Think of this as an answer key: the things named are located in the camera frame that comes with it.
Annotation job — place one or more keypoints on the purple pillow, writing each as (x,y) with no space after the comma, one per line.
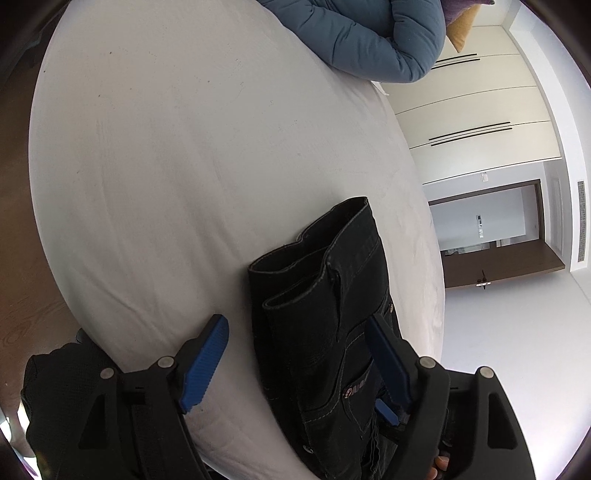
(457,7)

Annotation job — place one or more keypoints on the brown door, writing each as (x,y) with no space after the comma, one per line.
(508,267)

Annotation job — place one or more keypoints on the wall air vent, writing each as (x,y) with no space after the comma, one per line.
(581,221)

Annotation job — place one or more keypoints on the white wall panel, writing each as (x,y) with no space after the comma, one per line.
(480,226)

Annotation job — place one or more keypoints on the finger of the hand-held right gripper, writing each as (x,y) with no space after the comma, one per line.
(387,412)

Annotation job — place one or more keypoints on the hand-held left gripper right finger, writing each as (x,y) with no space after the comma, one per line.
(390,364)

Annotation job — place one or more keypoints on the bed with white sheet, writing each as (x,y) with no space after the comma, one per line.
(184,161)

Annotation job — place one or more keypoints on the person's right hand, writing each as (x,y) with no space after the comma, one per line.
(438,468)

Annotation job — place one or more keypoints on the dark mesh cloth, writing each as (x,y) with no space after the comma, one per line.
(55,392)

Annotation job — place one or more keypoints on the black pants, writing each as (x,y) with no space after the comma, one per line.
(314,332)

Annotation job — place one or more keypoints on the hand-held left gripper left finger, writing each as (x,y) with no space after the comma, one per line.
(205,364)

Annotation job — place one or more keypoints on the white wardrobe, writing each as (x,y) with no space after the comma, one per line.
(485,92)

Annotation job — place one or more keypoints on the rolled blue duvet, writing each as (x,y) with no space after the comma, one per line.
(360,32)

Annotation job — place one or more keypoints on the yellow pillow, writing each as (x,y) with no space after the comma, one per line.
(461,32)

